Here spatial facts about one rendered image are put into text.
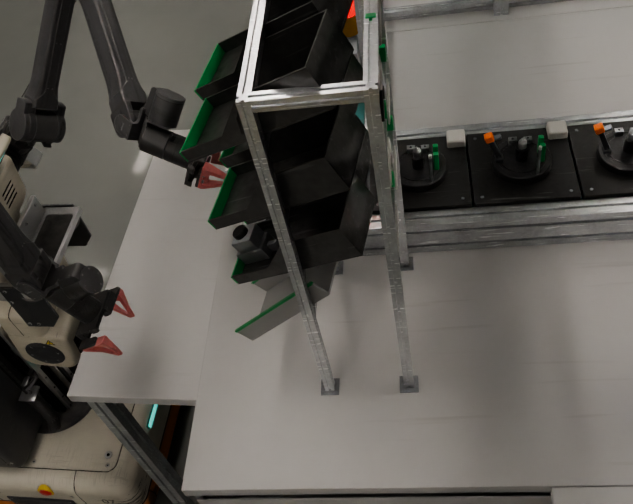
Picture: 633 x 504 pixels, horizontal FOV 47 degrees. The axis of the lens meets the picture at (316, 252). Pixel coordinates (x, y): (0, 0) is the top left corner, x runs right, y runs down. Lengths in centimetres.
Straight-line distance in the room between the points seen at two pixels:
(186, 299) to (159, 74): 241
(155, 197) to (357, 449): 96
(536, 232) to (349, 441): 65
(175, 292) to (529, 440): 90
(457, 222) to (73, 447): 139
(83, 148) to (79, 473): 190
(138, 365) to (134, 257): 34
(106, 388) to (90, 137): 227
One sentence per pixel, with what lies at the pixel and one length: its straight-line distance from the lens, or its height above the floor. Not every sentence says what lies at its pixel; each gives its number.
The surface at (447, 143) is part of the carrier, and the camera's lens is 187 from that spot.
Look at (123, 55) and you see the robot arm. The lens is 158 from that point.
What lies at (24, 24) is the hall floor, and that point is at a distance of 500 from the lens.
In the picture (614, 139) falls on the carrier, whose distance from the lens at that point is 189.
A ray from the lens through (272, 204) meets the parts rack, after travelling 113.
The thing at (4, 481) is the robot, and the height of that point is 27.
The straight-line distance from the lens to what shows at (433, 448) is 153.
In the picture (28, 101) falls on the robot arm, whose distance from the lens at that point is 181.
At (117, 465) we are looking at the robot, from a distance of 236.
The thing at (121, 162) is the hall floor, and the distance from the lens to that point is 365.
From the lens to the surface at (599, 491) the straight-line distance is 153.
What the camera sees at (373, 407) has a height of 86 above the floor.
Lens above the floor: 226
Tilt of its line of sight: 50 degrees down
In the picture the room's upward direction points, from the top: 14 degrees counter-clockwise
